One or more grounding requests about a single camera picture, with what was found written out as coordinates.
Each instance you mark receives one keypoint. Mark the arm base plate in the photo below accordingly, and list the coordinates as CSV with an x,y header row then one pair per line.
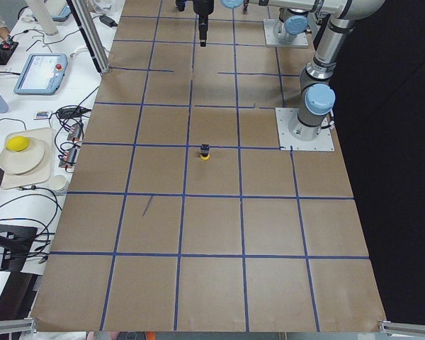
x,y
277,36
294,136

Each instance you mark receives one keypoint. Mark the beige plate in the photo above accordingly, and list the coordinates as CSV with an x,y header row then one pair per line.
x,y
22,162

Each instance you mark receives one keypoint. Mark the yellow push button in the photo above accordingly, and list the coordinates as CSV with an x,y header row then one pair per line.
x,y
205,152

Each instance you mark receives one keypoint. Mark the black power adapter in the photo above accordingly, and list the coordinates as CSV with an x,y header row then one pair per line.
x,y
108,21

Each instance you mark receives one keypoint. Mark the aluminium frame post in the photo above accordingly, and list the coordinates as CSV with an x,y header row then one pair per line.
x,y
85,23

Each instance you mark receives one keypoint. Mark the usb hub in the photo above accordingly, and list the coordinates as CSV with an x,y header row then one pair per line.
x,y
76,132
68,158

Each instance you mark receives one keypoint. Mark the white paper cup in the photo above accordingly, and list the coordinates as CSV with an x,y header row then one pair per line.
x,y
59,184

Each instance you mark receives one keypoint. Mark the right bottom aluminium bracket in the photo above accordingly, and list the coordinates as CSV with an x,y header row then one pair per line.
x,y
391,328

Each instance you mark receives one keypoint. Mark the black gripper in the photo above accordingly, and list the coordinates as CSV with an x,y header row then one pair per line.
x,y
202,7

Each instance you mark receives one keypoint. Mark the blue teach pendant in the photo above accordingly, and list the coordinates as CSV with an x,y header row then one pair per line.
x,y
42,74
58,9

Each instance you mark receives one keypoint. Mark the white cylinder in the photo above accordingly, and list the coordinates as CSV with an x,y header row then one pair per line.
x,y
43,16

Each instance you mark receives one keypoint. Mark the lower usb hub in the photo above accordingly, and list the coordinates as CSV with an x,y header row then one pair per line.
x,y
68,158

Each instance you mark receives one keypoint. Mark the black camera stand base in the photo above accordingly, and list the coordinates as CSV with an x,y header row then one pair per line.
x,y
15,244

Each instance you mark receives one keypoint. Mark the left bottom aluminium bracket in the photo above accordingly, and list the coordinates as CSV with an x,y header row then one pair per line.
x,y
18,325

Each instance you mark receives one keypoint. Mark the small colourful card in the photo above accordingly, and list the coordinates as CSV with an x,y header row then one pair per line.
x,y
43,115

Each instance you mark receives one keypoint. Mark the aluminium bracket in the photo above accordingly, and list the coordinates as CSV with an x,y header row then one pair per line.
x,y
391,328
18,325

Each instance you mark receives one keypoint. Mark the yellow lemon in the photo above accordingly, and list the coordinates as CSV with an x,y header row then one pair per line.
x,y
18,143

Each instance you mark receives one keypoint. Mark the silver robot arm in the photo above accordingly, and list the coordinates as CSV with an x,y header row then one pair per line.
x,y
317,97
291,23

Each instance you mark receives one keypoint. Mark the upper usb hub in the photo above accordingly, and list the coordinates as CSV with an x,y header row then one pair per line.
x,y
76,132

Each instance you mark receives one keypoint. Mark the beige tray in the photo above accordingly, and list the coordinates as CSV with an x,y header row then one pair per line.
x,y
43,171

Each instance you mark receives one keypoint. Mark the person's hand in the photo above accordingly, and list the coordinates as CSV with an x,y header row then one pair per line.
x,y
4,35

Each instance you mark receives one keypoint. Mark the black controller device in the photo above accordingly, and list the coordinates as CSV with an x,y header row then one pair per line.
x,y
7,48

